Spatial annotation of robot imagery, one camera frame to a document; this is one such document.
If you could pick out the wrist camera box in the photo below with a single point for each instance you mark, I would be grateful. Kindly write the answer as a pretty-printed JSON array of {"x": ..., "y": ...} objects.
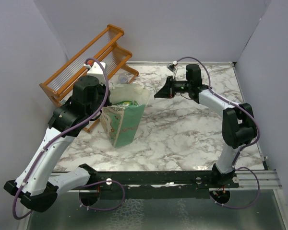
[
  {"x": 173, "y": 68},
  {"x": 94, "y": 70}
]

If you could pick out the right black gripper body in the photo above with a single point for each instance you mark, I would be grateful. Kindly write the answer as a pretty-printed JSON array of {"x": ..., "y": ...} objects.
[{"x": 180, "y": 86}]

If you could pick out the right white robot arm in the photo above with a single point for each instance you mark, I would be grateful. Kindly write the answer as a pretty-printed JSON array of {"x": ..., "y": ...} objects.
[{"x": 238, "y": 127}]

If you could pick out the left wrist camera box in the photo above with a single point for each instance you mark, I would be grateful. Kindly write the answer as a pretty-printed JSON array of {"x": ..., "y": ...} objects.
[{"x": 94, "y": 70}]

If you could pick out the orange wooden shelf rack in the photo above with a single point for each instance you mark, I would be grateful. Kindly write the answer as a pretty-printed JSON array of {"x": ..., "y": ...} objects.
[{"x": 105, "y": 48}]

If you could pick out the green yellow snack packet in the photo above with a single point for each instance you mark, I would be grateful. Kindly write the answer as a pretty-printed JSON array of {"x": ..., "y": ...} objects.
[{"x": 127, "y": 103}]

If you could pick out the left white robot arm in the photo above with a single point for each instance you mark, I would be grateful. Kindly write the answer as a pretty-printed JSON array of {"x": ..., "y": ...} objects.
[{"x": 33, "y": 187}]

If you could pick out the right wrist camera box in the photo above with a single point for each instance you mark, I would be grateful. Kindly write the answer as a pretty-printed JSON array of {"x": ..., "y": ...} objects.
[{"x": 173, "y": 68}]

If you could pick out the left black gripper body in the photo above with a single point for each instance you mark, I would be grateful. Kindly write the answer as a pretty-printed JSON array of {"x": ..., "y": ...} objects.
[{"x": 97, "y": 104}]

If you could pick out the small clear plastic jar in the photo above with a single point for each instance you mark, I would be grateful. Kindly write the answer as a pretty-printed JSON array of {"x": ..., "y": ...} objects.
[{"x": 123, "y": 79}]

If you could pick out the green printed paper bag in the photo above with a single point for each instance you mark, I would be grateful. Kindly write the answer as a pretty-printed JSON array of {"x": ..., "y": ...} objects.
[{"x": 120, "y": 123}]

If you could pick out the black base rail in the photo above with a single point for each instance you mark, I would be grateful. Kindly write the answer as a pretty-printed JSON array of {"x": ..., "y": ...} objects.
[{"x": 112, "y": 185}]

